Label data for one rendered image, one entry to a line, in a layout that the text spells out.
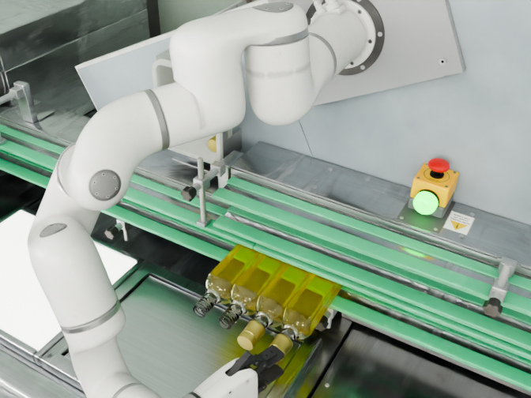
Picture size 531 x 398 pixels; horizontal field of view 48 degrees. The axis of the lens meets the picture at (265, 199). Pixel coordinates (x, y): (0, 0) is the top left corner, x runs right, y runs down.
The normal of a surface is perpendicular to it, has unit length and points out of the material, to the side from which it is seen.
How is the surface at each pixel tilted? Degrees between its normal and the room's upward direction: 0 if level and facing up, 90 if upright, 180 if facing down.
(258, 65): 3
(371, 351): 89
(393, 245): 90
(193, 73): 15
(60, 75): 90
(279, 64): 34
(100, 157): 64
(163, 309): 90
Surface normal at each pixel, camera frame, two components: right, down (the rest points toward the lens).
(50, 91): 0.86, 0.31
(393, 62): -0.45, 0.50
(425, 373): 0.01, -0.80
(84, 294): 0.51, 0.14
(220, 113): 0.40, 0.58
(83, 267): 0.69, 0.05
